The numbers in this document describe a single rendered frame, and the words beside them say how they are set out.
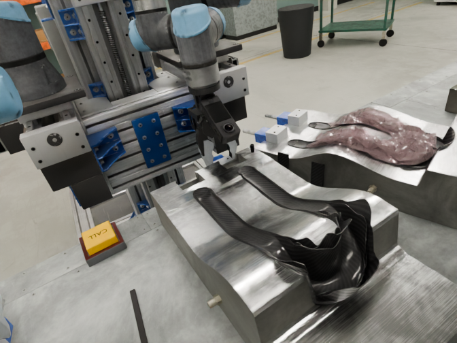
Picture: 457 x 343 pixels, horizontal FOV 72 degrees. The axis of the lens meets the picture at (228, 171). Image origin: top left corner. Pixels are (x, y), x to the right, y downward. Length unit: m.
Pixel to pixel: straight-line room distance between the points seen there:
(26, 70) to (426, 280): 0.96
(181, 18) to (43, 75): 0.46
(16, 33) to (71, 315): 0.67
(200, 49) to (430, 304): 0.56
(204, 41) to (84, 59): 0.60
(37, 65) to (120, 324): 0.68
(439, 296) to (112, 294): 0.51
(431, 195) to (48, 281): 0.74
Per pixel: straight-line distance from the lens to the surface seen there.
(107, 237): 0.70
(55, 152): 0.90
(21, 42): 0.98
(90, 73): 1.20
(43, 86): 0.98
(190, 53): 0.67
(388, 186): 0.69
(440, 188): 0.66
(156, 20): 0.80
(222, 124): 0.67
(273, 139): 0.82
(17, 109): 0.51
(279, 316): 0.42
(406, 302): 0.50
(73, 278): 0.71
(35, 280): 0.76
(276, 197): 0.61
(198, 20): 0.66
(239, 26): 6.37
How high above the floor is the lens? 1.26
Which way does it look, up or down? 33 degrees down
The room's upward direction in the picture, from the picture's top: 10 degrees counter-clockwise
